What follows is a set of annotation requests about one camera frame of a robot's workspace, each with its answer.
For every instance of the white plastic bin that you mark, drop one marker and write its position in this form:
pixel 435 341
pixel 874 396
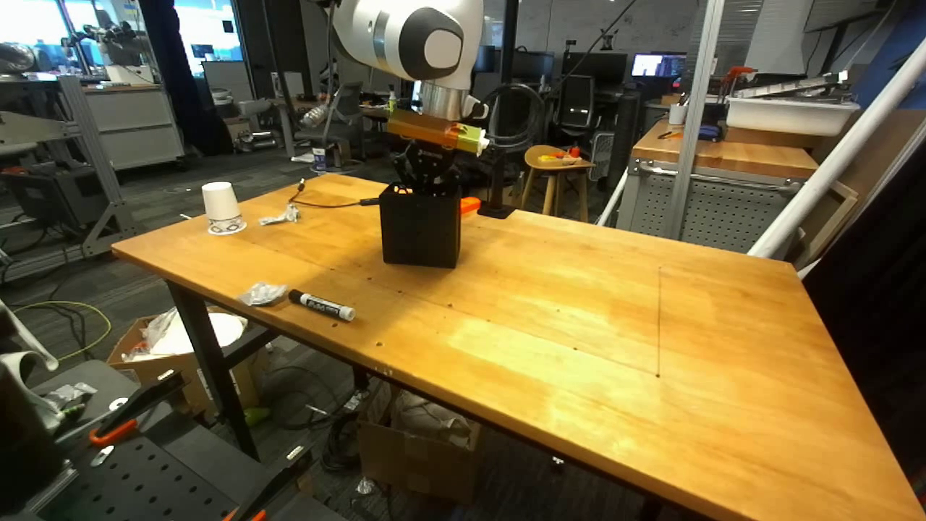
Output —
pixel 789 113

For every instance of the round wooden stool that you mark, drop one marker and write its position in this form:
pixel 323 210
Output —
pixel 553 166

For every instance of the wooden workbench with pegboard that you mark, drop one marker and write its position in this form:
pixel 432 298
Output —
pixel 736 189

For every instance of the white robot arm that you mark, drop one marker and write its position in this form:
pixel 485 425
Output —
pixel 435 43

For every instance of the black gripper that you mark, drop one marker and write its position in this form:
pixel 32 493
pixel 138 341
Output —
pixel 426 169

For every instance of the black white marker pen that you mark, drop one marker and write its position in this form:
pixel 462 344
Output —
pixel 323 305

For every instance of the black perforated metal box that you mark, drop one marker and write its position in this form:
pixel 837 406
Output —
pixel 422 230

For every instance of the cardboard box under table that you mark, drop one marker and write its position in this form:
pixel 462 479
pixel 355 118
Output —
pixel 161 341

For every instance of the grey drawer cabinet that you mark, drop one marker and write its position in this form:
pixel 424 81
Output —
pixel 138 124

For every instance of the white diagonal frame pole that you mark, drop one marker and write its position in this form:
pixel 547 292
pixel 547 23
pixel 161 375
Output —
pixel 844 155

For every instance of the laptop screen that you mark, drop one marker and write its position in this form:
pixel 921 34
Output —
pixel 657 63

